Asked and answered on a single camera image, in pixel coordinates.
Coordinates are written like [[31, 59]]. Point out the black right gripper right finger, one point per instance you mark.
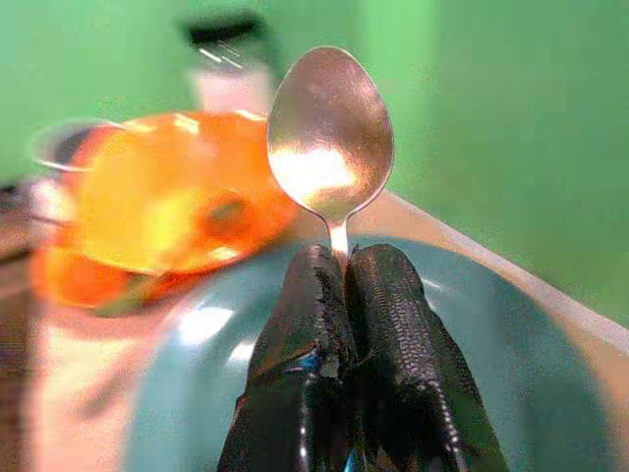
[[408, 344]]

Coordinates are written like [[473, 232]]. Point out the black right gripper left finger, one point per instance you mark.
[[300, 354]]

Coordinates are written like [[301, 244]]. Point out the silver metal spoon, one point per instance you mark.
[[330, 133]]

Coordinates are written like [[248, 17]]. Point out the teal round plate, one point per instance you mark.
[[491, 354]]

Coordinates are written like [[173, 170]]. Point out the orange plastic bowl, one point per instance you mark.
[[162, 201]]

